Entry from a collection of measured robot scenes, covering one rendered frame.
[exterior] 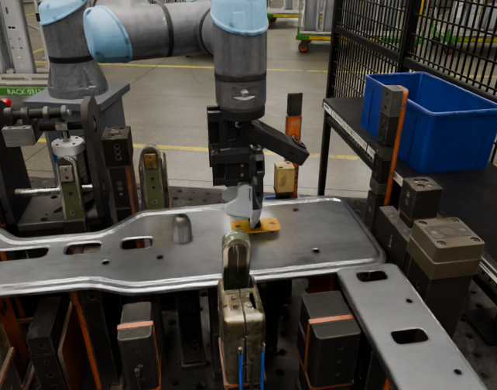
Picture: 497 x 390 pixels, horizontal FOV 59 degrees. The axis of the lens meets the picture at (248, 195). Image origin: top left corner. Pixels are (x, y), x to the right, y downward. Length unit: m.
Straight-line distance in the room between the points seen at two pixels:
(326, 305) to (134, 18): 0.48
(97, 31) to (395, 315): 0.55
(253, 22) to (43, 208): 0.60
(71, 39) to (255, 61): 0.67
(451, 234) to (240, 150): 0.34
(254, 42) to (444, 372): 0.47
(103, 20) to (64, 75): 0.58
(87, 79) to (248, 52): 0.68
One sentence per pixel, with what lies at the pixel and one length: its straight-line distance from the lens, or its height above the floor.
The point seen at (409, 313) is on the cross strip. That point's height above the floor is 1.00.
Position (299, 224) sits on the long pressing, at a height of 1.00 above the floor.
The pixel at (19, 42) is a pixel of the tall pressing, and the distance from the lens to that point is 5.16.
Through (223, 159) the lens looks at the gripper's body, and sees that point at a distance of 0.66.
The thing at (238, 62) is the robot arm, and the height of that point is 1.30.
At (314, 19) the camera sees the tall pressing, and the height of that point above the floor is 0.47.
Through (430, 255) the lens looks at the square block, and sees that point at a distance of 0.71.
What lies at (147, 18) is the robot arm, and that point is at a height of 1.35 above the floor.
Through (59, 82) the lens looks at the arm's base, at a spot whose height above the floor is 1.14.
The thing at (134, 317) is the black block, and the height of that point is 0.99.
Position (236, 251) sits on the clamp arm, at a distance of 0.56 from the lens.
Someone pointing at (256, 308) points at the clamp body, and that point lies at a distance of 0.56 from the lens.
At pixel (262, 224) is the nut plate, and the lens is 0.77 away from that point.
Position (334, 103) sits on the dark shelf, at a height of 1.03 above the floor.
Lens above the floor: 1.43
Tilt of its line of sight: 29 degrees down
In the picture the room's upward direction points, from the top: straight up
